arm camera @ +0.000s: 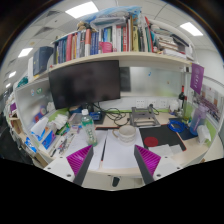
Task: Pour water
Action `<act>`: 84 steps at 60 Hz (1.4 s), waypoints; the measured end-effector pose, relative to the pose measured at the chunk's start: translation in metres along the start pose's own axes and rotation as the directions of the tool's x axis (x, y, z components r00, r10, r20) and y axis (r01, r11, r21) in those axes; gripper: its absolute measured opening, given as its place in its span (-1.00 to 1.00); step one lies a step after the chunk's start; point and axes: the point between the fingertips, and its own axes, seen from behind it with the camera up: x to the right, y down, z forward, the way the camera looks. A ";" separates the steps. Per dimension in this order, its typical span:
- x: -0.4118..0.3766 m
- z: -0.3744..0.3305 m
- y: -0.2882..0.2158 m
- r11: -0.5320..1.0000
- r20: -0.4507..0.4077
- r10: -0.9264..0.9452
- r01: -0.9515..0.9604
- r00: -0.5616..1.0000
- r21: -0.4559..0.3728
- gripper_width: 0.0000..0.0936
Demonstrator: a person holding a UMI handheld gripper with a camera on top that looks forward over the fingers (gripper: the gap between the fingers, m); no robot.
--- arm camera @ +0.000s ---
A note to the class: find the white paper sheet left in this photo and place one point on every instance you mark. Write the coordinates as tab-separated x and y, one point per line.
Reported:
79	142

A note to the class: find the black desk mat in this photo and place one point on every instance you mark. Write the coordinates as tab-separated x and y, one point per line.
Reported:
164	136

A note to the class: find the purple translucent water jug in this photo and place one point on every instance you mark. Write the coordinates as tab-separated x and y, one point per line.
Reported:
198	118

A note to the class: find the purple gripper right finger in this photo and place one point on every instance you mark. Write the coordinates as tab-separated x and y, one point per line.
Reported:
147	162

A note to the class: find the purple hanging banner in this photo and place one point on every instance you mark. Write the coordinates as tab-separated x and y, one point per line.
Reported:
197	75

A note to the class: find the pink mug on shelf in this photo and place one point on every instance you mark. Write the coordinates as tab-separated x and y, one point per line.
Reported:
106	47

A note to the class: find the stack of books right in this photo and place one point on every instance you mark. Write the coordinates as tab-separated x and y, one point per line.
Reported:
171	44

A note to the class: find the white paper sheet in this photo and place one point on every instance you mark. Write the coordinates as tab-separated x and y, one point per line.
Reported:
79	142
117	155

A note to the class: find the dark wine bottle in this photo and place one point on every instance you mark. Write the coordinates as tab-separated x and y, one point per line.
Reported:
181	97

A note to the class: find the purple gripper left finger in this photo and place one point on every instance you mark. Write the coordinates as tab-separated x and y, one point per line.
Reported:
79	163

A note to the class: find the blue white box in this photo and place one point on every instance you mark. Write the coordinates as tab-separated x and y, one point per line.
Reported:
46	138

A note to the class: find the clear plastic water bottle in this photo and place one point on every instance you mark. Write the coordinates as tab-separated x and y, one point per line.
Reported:
88	127

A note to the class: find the black pen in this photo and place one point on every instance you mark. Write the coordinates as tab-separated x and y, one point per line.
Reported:
103	152

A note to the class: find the red round coaster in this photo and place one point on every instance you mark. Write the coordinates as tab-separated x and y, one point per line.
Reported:
151	141

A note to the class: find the white paper sheet right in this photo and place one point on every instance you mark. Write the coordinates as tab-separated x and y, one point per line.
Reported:
117	155

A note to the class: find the row of books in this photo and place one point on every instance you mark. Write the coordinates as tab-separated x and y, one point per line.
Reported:
125	33

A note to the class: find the white wooden shelf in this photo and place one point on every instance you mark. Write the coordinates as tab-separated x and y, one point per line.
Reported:
131	59

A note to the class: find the white tissue paper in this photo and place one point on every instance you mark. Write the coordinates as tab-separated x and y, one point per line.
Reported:
60	120

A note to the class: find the white ceramic cup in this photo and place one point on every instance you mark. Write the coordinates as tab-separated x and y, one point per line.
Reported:
125	134

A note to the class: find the black computer monitor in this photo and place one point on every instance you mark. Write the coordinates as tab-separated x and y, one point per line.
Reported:
89	82

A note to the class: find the grey metal laptop stand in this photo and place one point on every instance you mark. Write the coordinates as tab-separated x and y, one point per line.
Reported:
144	117

